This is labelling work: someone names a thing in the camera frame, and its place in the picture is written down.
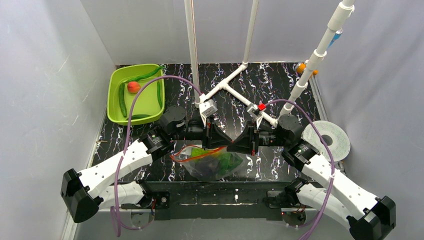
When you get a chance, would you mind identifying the toy bok choy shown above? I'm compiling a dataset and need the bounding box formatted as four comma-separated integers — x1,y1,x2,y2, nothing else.
188,147,244,176

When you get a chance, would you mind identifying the clear zip bag orange zipper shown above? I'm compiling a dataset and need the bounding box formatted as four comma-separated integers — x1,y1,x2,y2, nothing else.
170,144,246,182

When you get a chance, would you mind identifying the toy green lime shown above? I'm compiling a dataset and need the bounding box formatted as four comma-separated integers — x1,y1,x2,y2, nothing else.
190,147,209,158

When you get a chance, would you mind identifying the toy purple eggplant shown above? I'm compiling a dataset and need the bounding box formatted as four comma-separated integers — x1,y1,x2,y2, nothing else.
194,158,220,178

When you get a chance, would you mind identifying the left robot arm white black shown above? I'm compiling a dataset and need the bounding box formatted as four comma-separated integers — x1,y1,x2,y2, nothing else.
60,105,232,223

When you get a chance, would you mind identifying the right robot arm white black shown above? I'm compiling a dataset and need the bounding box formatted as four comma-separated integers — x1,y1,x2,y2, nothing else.
227,114,396,240

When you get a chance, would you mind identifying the black marble pattern mat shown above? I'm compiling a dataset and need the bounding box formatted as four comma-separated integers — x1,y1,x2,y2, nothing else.
89,62,302,182

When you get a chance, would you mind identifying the toy green bean pod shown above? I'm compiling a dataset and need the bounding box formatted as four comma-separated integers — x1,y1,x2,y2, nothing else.
157,81,164,109

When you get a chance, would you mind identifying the toy peach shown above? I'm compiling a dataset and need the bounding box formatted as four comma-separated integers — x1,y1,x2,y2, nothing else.
127,81,141,94

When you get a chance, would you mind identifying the toy green chili pepper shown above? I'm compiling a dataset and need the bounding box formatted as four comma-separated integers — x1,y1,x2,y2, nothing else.
124,66,165,83

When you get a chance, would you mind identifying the white filament spool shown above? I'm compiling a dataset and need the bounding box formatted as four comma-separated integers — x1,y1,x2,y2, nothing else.
302,120,351,162

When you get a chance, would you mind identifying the orange clamp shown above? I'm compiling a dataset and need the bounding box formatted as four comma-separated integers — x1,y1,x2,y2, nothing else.
294,62,319,76

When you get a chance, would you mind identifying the toy green cucumber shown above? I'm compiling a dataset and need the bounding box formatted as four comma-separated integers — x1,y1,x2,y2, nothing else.
118,82,128,118

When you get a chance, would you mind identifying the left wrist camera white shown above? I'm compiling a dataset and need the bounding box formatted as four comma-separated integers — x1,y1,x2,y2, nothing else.
198,93,218,126

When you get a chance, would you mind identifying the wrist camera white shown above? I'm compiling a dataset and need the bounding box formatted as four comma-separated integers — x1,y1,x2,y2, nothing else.
246,103,264,129
198,93,218,126

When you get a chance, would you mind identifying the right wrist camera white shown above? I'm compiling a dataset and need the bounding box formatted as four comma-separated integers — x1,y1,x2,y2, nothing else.
246,103,264,129

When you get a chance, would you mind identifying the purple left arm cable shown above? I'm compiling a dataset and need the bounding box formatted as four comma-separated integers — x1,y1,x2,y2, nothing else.
110,75,203,238

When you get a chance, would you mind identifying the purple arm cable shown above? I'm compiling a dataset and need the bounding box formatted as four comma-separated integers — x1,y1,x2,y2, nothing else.
264,98,336,240
110,75,203,238

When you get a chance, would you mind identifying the aluminium rail frame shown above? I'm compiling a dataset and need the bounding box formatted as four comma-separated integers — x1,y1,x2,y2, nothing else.
61,74,378,240

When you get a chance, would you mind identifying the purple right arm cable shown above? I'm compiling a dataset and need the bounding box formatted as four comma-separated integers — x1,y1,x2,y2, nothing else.
264,98,336,240

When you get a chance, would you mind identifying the white PVC pipe frame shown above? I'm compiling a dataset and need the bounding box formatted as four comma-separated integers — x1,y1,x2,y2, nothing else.
183,0,356,128

